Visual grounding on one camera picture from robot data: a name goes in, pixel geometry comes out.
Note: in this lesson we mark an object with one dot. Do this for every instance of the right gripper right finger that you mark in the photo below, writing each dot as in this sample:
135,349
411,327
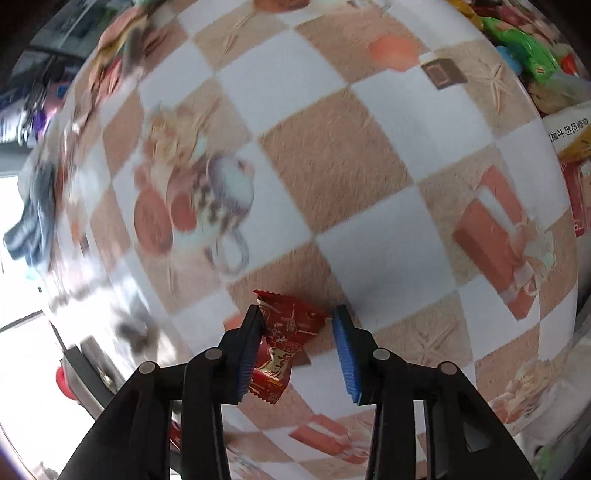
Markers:
356,348

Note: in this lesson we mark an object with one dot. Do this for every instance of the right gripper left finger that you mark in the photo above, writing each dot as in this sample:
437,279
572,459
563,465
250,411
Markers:
240,347

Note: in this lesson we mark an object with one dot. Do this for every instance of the red candy wrapper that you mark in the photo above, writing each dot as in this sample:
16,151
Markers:
289,324

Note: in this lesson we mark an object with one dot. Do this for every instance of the patterned checkered tablecloth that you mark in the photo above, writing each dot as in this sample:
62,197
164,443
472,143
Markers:
380,154

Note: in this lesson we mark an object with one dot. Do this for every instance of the light blue garment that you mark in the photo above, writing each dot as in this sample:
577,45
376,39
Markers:
31,238

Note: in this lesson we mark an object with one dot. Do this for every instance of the white snack bag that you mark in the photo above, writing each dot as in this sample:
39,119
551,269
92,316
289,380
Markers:
569,131

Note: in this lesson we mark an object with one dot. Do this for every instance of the green snack packet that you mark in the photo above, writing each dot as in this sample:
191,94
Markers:
524,53

